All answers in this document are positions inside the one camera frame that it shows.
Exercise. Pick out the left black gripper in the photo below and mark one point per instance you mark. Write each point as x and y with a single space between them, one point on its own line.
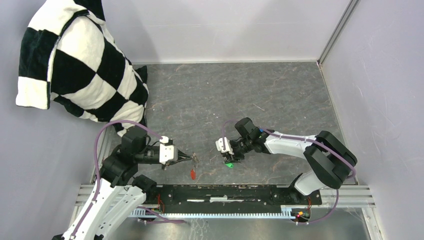
181 157

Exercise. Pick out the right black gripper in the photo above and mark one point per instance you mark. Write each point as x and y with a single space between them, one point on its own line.
236 155

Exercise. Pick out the key with green tag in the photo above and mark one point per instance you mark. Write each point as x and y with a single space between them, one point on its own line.
229 164

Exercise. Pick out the metal key holder red handle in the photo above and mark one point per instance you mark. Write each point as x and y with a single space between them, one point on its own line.
195 163

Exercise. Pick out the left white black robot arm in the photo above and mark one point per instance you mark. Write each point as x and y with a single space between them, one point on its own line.
117 191

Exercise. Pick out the black white checkered cloth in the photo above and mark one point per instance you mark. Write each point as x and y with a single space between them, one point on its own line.
68 56

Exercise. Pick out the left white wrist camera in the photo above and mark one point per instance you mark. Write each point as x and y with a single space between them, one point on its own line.
167 150

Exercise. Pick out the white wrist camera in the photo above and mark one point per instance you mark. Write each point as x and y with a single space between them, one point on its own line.
167 150
223 146

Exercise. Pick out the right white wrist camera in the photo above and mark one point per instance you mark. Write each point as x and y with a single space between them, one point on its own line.
223 146

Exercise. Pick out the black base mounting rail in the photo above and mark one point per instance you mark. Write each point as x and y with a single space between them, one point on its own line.
228 199

